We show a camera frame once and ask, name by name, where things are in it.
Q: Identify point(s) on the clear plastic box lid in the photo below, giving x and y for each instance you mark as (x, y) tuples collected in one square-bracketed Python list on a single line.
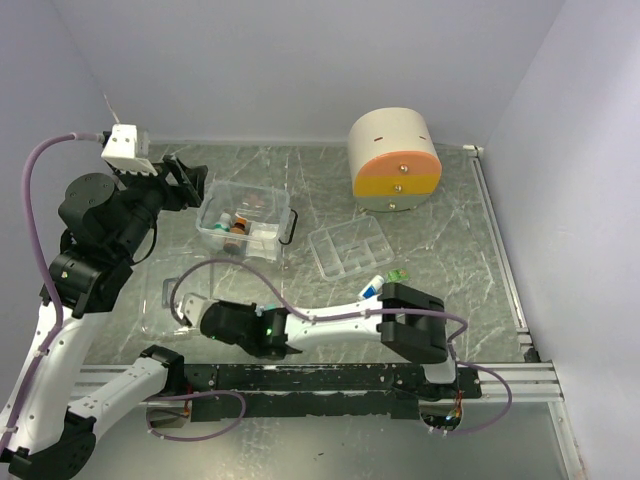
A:
[(160, 276)]

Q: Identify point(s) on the white blue ointment tube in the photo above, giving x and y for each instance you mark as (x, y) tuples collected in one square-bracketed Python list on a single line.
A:
[(372, 288)]

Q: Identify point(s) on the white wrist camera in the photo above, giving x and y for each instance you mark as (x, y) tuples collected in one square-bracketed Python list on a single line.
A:
[(127, 150), (192, 308)]

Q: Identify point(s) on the white gauze packet blue print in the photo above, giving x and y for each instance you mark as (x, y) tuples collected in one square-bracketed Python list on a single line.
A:
[(263, 241)]

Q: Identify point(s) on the amber bottle orange label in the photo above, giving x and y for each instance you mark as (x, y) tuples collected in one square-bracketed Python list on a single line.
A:
[(234, 243)]

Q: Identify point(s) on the green sachet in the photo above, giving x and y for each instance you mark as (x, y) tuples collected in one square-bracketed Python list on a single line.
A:
[(397, 275)]

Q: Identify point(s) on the aluminium frame rail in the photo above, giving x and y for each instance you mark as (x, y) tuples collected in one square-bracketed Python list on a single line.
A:
[(531, 380)]

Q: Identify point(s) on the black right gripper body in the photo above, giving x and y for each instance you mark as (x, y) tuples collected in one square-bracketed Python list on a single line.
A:
[(244, 308)]

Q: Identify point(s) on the white green medicine bottle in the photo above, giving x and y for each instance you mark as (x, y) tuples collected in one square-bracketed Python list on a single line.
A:
[(223, 224)]

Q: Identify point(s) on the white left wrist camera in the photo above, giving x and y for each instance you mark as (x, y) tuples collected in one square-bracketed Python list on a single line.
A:
[(127, 150)]

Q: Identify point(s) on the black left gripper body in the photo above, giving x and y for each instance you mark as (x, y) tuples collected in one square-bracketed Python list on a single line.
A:
[(168, 195)]

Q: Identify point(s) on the clear compartment tray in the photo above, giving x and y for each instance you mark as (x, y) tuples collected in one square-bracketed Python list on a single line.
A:
[(349, 248)]

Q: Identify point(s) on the round drawer cabinet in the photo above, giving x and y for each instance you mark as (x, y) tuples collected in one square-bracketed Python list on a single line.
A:
[(393, 162)]

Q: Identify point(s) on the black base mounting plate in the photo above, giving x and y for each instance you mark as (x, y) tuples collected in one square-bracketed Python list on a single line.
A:
[(320, 390)]

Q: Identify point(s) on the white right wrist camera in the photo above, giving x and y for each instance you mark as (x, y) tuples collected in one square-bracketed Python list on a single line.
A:
[(192, 308)]

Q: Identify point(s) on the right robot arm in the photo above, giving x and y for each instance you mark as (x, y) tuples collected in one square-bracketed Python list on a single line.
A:
[(407, 321)]

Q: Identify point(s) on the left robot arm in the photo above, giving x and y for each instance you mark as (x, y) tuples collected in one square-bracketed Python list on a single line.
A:
[(45, 435)]

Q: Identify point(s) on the clear plastic storage box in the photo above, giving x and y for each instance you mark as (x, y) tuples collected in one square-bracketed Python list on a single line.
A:
[(255, 203)]

